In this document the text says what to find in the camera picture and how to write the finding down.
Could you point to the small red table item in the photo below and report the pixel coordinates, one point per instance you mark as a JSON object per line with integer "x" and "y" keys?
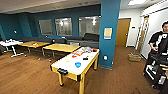
{"x": 95, "y": 50}

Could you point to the person in black shirt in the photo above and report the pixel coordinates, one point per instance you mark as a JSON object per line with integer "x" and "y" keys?
{"x": 160, "y": 40}

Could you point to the brown wooden frame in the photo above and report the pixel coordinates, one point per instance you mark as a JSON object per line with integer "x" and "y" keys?
{"x": 143, "y": 33}

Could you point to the small green bowl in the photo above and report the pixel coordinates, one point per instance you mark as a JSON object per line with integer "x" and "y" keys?
{"x": 67, "y": 60}

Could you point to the framed beige wall picture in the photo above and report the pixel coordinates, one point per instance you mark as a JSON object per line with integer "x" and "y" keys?
{"x": 107, "y": 33}

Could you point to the woven floor basket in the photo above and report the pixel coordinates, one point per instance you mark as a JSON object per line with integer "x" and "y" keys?
{"x": 134, "y": 57}

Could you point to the small white round table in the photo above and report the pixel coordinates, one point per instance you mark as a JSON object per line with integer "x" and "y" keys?
{"x": 10, "y": 43}

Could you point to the yellow gaming table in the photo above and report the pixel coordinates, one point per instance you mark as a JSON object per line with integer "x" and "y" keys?
{"x": 70, "y": 65}

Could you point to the white wall outlet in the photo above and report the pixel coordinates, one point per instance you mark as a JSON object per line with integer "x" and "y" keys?
{"x": 105, "y": 57}

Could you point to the rectangular ceiling light panel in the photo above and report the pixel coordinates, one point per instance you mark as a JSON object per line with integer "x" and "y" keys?
{"x": 136, "y": 1}

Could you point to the small black table item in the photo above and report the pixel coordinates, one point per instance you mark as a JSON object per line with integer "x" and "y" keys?
{"x": 85, "y": 58}

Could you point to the dark wall bench sofa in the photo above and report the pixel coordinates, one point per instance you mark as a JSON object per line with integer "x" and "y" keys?
{"x": 80, "y": 39}

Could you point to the grey clear bowl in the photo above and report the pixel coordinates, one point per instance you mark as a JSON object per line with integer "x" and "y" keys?
{"x": 87, "y": 50}

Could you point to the interior glass window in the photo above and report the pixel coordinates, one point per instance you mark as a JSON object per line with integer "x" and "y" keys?
{"x": 45, "y": 26}
{"x": 89, "y": 26}
{"x": 63, "y": 26}

